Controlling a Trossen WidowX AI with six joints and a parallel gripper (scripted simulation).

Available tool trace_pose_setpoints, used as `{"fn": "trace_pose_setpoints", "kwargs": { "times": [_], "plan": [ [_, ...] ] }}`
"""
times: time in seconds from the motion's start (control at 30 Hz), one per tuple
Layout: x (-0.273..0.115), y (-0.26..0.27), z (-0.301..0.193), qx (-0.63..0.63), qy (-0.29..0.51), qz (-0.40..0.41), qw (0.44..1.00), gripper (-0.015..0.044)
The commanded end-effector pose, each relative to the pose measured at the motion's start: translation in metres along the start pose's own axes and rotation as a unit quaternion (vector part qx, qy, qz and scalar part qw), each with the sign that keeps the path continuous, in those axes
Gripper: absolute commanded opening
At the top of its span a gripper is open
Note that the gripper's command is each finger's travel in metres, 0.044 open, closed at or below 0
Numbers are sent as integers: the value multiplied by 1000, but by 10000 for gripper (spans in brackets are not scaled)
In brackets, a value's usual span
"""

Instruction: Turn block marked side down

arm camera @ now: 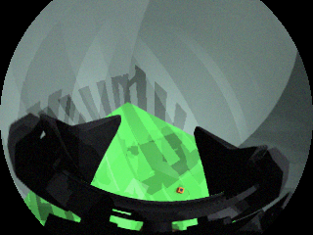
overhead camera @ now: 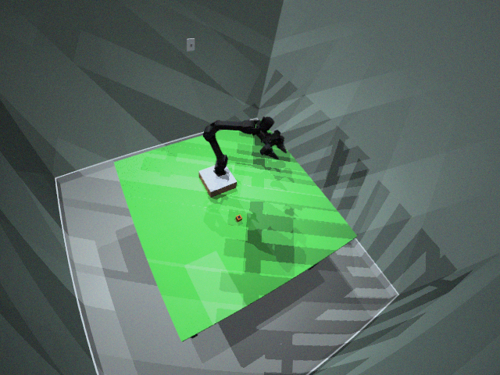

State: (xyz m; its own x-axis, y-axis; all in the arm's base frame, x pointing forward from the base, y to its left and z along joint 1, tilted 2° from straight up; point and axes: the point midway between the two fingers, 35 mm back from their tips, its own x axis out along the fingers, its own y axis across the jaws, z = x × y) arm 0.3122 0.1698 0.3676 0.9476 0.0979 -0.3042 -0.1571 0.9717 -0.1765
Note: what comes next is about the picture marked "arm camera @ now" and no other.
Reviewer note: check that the orange block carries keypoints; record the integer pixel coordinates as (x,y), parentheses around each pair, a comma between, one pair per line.
(180,190)

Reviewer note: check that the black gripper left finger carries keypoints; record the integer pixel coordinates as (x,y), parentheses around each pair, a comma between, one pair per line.
(86,143)

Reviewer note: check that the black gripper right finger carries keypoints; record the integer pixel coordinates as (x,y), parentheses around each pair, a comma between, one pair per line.
(221,160)

